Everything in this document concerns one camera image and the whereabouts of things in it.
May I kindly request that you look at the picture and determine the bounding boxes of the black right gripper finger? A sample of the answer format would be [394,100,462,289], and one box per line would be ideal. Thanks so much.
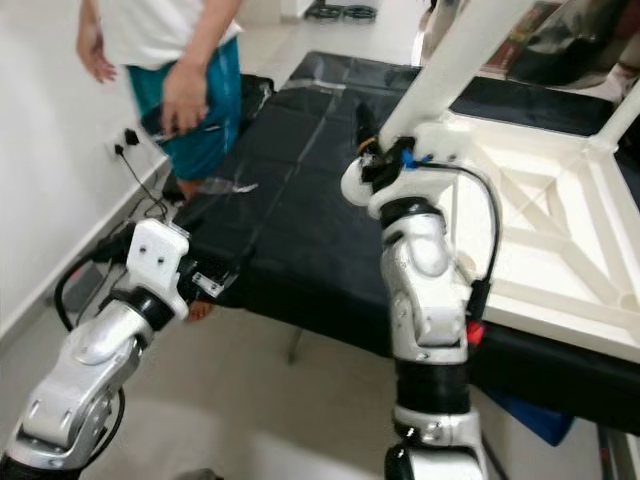
[353,100,381,151]

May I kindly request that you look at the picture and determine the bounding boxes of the white plastic table top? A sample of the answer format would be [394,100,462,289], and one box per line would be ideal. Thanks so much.
[445,108,640,363]

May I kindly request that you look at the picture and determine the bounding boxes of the person left hand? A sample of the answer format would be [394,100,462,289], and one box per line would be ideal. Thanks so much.
[160,62,213,138]

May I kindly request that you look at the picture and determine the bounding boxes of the person right hand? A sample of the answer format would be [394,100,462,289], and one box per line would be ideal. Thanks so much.
[75,25,118,86]

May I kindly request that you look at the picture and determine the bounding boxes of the black tablecloth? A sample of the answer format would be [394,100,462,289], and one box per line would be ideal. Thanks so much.
[150,50,640,436]

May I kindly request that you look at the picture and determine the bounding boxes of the red printed box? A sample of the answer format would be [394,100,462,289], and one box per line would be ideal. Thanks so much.
[480,0,561,76]

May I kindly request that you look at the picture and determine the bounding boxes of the black phone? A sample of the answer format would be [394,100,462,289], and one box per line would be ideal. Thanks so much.
[140,103,211,143]

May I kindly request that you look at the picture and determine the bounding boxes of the person white shirt teal shorts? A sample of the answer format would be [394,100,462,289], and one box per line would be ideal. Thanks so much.
[75,0,246,321]

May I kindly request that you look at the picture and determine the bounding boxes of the black glossy bag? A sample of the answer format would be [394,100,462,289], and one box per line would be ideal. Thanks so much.
[510,0,640,86]

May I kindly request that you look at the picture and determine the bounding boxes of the blue dustpan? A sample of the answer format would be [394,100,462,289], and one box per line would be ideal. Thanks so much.
[510,390,576,446]

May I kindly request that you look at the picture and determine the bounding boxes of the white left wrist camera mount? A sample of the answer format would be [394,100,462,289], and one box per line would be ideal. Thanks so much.
[125,218,193,321]

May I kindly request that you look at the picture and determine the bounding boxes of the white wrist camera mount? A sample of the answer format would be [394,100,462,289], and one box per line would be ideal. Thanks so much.
[125,218,193,321]
[365,118,461,219]

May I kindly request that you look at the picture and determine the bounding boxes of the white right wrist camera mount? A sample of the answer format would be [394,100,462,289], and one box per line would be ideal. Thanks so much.
[365,118,461,219]

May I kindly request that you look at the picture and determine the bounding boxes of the metal folding table frame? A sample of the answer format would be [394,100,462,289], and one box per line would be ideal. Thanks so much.
[285,330,306,366]

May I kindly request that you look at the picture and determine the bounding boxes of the black floor cable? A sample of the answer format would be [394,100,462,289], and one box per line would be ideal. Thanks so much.
[130,150,191,211]

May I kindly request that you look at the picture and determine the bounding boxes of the black ring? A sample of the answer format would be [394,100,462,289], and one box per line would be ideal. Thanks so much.
[305,3,343,21]
[342,3,379,21]

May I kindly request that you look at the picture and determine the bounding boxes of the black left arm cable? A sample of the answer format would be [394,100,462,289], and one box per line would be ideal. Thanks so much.
[55,235,151,336]

